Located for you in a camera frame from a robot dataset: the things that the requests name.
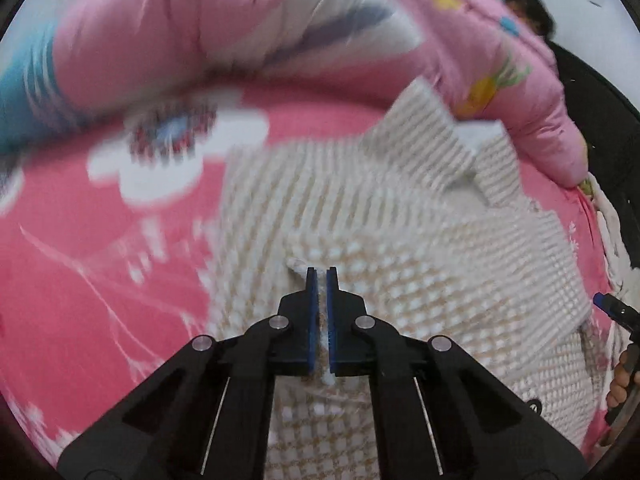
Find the white fluffy blanket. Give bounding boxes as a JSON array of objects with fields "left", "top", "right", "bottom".
[{"left": 582, "top": 172, "right": 640, "bottom": 301}]

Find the pink printed quilt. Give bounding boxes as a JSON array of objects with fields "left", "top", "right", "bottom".
[{"left": 0, "top": 0, "right": 588, "bottom": 188}]

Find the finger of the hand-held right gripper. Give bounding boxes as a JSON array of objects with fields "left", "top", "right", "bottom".
[{"left": 593, "top": 293, "right": 640, "bottom": 332}]

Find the beige white checkered coat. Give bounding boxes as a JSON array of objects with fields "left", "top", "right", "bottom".
[{"left": 202, "top": 77, "right": 613, "bottom": 480}]

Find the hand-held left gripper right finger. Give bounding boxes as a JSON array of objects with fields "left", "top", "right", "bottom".
[{"left": 326, "top": 266, "right": 588, "bottom": 480}]

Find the person's right hand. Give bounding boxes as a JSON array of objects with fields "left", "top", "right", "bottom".
[{"left": 606, "top": 347, "right": 636, "bottom": 409}]

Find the pink floral bed sheet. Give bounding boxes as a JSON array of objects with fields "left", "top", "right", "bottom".
[{"left": 0, "top": 80, "right": 631, "bottom": 471}]

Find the black headboard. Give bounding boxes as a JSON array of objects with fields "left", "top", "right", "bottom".
[{"left": 547, "top": 40, "right": 640, "bottom": 271}]

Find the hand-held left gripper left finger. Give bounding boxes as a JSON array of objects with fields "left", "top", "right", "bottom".
[{"left": 57, "top": 266, "right": 321, "bottom": 480}]

